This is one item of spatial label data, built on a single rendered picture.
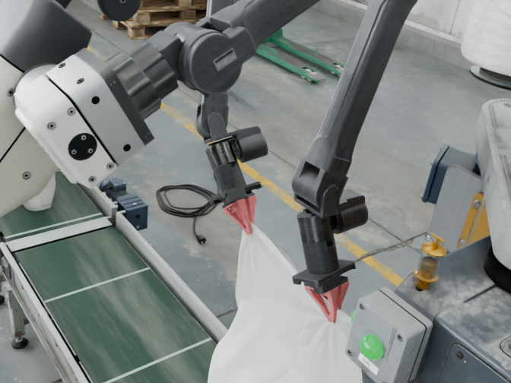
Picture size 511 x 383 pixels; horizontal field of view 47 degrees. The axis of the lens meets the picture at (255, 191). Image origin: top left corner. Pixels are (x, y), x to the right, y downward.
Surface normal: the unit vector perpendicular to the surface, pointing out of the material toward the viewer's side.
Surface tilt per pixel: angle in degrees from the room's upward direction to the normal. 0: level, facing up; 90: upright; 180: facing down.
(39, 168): 90
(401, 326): 0
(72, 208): 0
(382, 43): 82
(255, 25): 75
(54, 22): 66
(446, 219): 90
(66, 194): 0
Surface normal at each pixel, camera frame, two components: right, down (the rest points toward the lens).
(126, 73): 0.08, -0.27
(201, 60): 0.54, 0.36
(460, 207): -0.80, 0.22
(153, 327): 0.11, -0.86
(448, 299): -0.20, -0.71
